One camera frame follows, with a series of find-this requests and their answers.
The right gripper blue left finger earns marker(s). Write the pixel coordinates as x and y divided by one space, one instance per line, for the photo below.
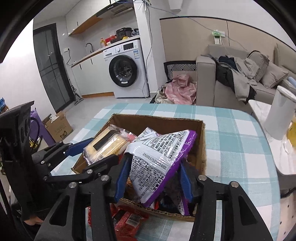
125 164

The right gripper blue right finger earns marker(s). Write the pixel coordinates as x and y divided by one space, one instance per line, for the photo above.
188 180

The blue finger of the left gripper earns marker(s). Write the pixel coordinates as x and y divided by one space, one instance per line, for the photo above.
102 166
77 148

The clear cracker pack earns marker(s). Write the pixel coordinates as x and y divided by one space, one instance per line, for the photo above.
112 141

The silver purple snack bag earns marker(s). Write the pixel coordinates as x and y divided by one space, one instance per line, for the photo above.
156 160

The person's left hand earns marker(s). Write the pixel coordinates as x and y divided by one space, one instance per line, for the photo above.
33 220

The purple candy bag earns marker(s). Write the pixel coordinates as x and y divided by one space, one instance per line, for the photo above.
172 199

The small cardboard box on floor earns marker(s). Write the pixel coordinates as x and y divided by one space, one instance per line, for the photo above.
58 126

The brown SF cardboard box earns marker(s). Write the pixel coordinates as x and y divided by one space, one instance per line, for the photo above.
137 124

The purple bag on floor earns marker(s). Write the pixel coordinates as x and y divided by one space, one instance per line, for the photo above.
37 128

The red white snack bag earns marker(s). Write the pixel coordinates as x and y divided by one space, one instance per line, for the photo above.
123 223

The white snack bag in box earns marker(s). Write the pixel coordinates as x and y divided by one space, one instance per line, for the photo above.
146 134

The kitchen counter cabinet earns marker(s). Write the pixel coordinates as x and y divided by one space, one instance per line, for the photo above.
92 76

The dark glass door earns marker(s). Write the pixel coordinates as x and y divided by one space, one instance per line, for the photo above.
51 67

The pink cloth on floor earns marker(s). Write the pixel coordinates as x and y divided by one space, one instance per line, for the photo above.
181 90

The beige sofa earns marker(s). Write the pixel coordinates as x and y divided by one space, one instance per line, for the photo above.
212 93

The white washing machine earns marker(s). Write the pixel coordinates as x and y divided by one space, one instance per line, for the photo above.
126 68

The white side table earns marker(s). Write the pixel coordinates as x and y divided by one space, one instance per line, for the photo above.
282 150

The yellow plastic bag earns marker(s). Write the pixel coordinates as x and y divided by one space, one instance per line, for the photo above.
291 136

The yellow bottle on counter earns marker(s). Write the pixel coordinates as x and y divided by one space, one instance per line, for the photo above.
102 43

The black patterned basket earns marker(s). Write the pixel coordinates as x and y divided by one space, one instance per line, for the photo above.
175 68

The white cylindrical bin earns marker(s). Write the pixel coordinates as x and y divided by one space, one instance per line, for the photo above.
280 114

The pile of clothes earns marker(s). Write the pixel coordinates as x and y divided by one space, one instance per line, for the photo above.
239 75

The black pot on washer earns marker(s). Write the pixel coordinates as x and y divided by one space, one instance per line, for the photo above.
123 32

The grey cushion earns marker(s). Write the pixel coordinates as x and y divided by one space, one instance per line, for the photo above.
274 75

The range hood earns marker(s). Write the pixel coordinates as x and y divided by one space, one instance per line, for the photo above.
116 8

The light blue pillow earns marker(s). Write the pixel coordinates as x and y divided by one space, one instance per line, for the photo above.
292 81

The wall socket with plugs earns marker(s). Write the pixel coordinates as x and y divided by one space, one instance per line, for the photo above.
218 35

